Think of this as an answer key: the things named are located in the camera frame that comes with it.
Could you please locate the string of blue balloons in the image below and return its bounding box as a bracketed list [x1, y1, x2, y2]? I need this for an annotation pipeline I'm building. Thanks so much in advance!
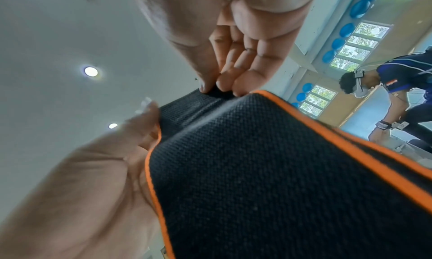
[291, 0, 385, 109]

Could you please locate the window with white frame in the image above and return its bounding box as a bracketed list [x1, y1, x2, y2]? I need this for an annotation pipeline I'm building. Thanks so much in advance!
[298, 84, 338, 118]
[329, 21, 393, 73]

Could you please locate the person's left hand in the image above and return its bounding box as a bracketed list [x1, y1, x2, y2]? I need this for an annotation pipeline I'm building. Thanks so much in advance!
[0, 97, 163, 259]

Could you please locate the wrist-worn camera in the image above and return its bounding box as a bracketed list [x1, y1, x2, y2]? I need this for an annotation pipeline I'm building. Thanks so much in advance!
[376, 119, 410, 131]

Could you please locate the white headset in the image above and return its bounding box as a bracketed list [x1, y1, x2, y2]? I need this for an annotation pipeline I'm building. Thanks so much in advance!
[352, 68, 373, 99]

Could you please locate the black fabric with orange trim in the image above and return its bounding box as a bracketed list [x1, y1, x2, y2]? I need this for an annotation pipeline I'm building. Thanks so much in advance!
[144, 88, 432, 259]

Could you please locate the person's right hand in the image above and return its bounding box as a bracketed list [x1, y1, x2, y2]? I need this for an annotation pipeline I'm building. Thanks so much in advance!
[130, 0, 318, 97]

